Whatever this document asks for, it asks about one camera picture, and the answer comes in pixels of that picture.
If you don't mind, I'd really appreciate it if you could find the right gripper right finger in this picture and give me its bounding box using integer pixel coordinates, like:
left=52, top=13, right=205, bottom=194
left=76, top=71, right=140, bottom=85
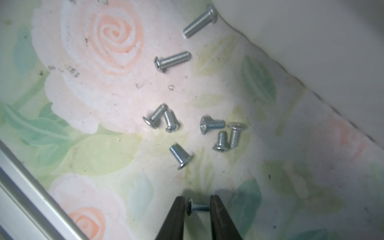
left=210, top=195, right=242, bottom=240

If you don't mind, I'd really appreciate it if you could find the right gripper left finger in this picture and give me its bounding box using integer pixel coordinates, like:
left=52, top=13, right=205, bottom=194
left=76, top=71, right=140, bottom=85
left=155, top=196, right=186, bottom=240

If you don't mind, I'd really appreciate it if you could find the silver screw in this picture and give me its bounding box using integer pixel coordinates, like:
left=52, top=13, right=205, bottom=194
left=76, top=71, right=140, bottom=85
left=154, top=51, right=192, bottom=73
left=186, top=199, right=210, bottom=216
left=164, top=110, right=179, bottom=133
left=200, top=116, right=226, bottom=135
left=169, top=144, right=192, bottom=170
left=183, top=4, right=218, bottom=39
left=228, top=122, right=247, bottom=149
left=143, top=104, right=168, bottom=129
left=213, top=131, right=231, bottom=153

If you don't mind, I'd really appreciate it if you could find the white plastic storage box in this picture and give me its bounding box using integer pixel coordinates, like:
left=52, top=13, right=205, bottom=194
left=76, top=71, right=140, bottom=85
left=214, top=1, right=384, bottom=146

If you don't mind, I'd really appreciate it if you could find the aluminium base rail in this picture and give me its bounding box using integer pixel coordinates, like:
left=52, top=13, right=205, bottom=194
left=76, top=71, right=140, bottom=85
left=1, top=143, right=87, bottom=240

